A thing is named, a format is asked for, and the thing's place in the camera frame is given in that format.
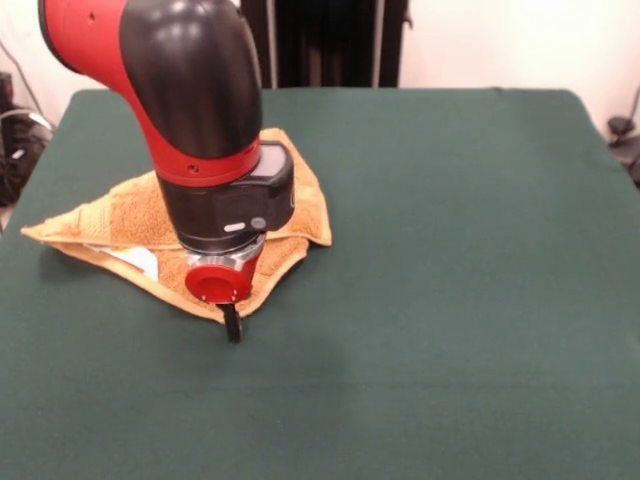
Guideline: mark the black clamp mount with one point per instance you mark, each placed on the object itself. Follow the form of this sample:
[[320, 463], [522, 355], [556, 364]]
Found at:
[[622, 127]]

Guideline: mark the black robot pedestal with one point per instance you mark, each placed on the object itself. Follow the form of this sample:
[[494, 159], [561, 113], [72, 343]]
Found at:
[[340, 45]]

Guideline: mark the orange terry towel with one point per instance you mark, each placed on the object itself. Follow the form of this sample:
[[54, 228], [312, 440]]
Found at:
[[125, 220]]

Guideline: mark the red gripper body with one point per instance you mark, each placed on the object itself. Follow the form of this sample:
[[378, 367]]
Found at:
[[220, 285]]

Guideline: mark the black electronics pile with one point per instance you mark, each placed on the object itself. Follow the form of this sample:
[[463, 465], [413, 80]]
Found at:
[[15, 160]]

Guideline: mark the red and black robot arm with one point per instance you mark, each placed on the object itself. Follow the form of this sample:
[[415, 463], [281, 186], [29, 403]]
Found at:
[[190, 125]]

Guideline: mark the dark green tablecloth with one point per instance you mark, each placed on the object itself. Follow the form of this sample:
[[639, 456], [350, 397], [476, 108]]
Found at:
[[450, 300]]

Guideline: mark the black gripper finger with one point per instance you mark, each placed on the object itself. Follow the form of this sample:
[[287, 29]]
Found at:
[[233, 322]]

